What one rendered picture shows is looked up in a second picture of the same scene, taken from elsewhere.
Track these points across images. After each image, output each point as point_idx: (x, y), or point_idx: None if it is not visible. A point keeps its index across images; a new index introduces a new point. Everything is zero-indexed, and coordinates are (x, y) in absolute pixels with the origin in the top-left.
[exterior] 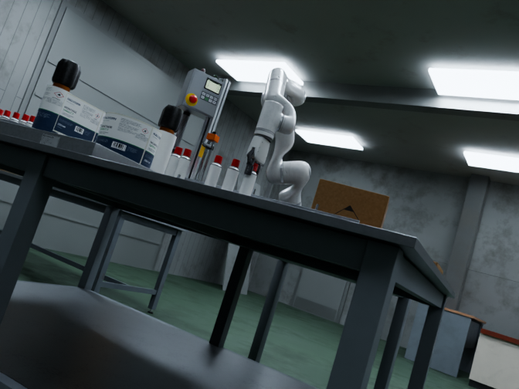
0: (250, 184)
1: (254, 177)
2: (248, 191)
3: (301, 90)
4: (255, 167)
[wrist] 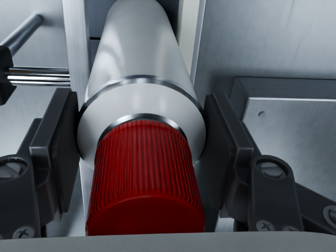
0: (173, 50)
1: (163, 65)
2: (166, 29)
3: None
4: (181, 161)
